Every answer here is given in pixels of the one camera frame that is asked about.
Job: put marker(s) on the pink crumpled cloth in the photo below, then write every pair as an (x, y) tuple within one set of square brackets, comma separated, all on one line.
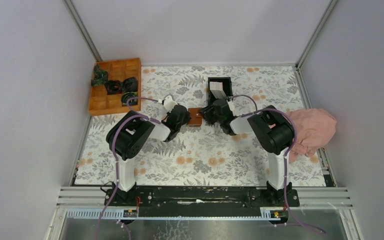
[(315, 128)]

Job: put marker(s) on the brown leather card holder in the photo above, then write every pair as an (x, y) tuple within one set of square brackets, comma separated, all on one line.
[(196, 118)]

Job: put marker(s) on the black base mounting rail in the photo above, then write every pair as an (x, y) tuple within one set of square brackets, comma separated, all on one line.
[(202, 201)]

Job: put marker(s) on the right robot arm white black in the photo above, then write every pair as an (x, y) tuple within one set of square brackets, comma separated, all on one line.
[(272, 128)]

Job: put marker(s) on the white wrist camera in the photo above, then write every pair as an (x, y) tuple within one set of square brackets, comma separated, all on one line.
[(231, 105), (168, 103)]

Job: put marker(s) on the black card box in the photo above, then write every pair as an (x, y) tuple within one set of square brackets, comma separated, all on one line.
[(227, 86)]

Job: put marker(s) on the floral patterned table mat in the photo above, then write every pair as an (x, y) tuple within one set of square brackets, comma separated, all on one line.
[(197, 156)]

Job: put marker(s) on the black rolled sock right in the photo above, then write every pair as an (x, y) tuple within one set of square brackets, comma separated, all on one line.
[(130, 84)]

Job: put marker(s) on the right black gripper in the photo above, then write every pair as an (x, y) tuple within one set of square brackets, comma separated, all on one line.
[(206, 112)]

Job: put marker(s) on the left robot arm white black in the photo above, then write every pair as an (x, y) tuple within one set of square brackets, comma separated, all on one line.
[(129, 135)]

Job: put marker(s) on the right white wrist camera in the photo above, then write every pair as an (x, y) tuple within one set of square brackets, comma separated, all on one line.
[(231, 105)]

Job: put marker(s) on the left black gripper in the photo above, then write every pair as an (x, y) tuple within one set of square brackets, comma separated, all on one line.
[(186, 119)]

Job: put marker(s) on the green black rolled sock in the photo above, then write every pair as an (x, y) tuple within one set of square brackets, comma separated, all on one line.
[(129, 98)]

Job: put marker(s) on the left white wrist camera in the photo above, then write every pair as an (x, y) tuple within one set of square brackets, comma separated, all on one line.
[(168, 103)]

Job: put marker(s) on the stack of credit cards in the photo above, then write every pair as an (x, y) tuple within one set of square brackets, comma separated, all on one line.
[(216, 88)]

